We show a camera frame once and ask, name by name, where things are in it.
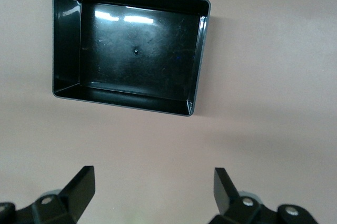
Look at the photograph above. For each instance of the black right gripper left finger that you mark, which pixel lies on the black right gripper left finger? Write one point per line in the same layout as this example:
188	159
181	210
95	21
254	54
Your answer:
76	195

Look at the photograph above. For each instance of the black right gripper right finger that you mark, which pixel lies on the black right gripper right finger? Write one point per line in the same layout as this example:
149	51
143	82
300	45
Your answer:
223	195

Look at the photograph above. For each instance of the black plastic box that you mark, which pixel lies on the black plastic box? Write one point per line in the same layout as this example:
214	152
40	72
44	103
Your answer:
137	50

